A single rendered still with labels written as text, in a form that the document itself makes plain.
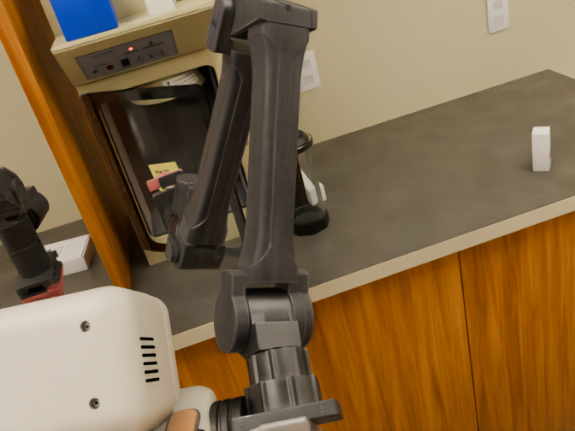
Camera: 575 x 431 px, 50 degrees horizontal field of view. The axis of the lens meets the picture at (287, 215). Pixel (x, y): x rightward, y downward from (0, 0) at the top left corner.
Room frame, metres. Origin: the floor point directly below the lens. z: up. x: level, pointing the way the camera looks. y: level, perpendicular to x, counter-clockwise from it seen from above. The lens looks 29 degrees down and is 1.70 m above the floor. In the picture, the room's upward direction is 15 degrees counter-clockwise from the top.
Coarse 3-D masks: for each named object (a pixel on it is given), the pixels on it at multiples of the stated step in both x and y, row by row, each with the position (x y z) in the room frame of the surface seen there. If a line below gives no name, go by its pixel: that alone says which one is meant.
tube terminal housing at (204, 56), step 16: (48, 0) 1.31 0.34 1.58; (112, 0) 1.32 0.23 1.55; (128, 0) 1.33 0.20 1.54; (144, 0) 1.33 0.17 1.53; (176, 0) 1.34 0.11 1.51; (48, 16) 1.31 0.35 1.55; (160, 64) 1.33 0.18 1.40; (176, 64) 1.33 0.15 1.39; (192, 64) 1.34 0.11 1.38; (208, 64) 1.34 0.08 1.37; (96, 80) 1.31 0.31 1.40; (112, 80) 1.31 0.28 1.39; (128, 80) 1.32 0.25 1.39; (144, 80) 1.32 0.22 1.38; (160, 256) 1.31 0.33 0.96
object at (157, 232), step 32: (96, 96) 1.27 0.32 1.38; (128, 96) 1.23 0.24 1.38; (160, 96) 1.18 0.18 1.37; (192, 96) 1.15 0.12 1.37; (128, 128) 1.24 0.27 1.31; (160, 128) 1.20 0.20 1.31; (192, 128) 1.16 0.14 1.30; (128, 160) 1.26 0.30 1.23; (160, 160) 1.22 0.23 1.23; (192, 160) 1.17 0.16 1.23; (128, 192) 1.28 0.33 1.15; (160, 224) 1.25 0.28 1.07; (224, 256) 1.17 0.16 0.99
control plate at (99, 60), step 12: (156, 36) 1.24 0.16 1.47; (168, 36) 1.25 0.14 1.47; (108, 48) 1.23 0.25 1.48; (120, 48) 1.23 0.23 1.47; (144, 48) 1.26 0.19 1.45; (156, 48) 1.27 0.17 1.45; (168, 48) 1.28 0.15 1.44; (84, 60) 1.23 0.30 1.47; (96, 60) 1.24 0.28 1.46; (108, 60) 1.25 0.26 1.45; (120, 60) 1.26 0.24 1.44; (132, 60) 1.27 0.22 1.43; (144, 60) 1.28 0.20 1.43; (156, 60) 1.29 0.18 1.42; (84, 72) 1.25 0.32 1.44; (108, 72) 1.28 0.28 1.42
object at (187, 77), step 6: (186, 72) 1.38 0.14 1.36; (192, 72) 1.39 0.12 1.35; (198, 72) 1.42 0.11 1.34; (162, 78) 1.36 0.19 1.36; (168, 78) 1.36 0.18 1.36; (174, 78) 1.36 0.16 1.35; (180, 78) 1.36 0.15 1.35; (186, 78) 1.37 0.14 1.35; (192, 78) 1.38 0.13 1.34; (198, 78) 1.39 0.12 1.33; (204, 78) 1.42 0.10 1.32; (144, 84) 1.37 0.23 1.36; (150, 84) 1.36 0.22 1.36; (156, 84) 1.36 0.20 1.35; (162, 84) 1.35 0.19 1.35; (168, 84) 1.35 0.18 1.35; (174, 84) 1.35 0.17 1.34; (180, 84) 1.36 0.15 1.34; (186, 84) 1.36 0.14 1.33; (198, 84) 1.38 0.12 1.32
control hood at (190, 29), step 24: (192, 0) 1.31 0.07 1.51; (120, 24) 1.25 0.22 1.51; (144, 24) 1.21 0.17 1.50; (168, 24) 1.23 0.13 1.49; (192, 24) 1.25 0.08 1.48; (72, 48) 1.20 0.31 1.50; (96, 48) 1.22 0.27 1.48; (192, 48) 1.30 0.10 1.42; (72, 72) 1.25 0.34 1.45; (120, 72) 1.29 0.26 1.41
